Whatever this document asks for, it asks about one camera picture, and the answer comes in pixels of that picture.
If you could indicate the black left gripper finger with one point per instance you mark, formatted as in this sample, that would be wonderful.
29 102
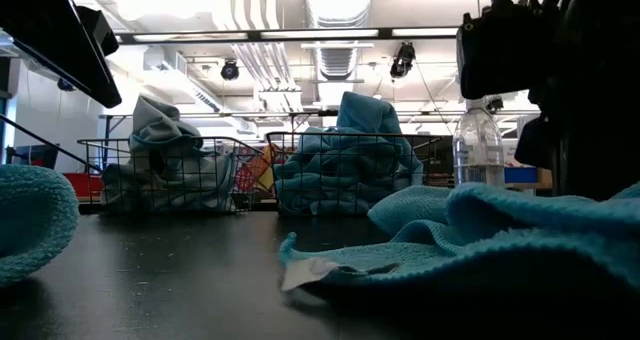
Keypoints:
45 25
100 30

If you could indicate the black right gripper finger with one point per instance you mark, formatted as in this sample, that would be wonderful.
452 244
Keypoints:
595 175

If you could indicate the blue microfiber towel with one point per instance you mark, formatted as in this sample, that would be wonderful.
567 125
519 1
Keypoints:
340 180
35 215
367 112
525 230

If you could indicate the black hanging spotlight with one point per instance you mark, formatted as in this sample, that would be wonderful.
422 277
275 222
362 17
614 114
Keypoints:
65 85
402 60
230 71
495 105

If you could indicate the low wooden table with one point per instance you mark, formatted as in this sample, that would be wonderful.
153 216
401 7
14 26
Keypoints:
530 186

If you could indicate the blue plastic bin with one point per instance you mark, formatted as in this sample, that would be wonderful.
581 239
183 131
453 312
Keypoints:
520 175

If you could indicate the clear plastic spray bottle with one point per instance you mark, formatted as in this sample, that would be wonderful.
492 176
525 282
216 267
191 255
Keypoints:
477 145

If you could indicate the black computer monitor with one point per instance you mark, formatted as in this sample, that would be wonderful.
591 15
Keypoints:
35 156

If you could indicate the black overhead light bar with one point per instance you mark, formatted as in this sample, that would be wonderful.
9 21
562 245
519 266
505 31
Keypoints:
250 35

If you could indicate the red box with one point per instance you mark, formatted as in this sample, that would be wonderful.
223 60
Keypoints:
85 186

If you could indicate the colourful patchwork quilt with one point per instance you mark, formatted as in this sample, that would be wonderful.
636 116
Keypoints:
257 170

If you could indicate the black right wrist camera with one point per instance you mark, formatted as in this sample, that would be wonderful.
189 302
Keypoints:
500 55

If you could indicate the silver ceiling duct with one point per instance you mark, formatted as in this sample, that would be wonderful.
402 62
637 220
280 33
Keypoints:
337 10

